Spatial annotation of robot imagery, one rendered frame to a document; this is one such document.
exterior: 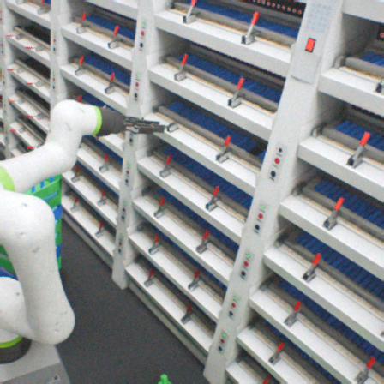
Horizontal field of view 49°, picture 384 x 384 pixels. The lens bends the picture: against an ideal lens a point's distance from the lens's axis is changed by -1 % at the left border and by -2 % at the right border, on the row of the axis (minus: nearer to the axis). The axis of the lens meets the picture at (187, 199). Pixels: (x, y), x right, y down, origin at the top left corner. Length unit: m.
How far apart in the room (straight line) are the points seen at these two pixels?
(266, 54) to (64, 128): 0.62
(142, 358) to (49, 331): 0.78
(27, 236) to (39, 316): 0.32
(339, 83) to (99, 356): 1.42
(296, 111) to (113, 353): 1.27
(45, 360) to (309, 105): 1.08
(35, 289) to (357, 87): 0.91
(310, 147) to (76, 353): 1.29
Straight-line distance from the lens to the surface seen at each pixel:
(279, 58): 1.25
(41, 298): 1.13
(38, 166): 1.24
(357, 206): 1.31
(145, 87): 1.69
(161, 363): 1.95
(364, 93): 1.12
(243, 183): 1.39
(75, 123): 1.31
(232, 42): 1.35
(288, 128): 1.24
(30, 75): 2.75
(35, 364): 1.46
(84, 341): 2.00
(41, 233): 0.94
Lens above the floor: 1.53
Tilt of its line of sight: 30 degrees down
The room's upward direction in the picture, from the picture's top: 11 degrees clockwise
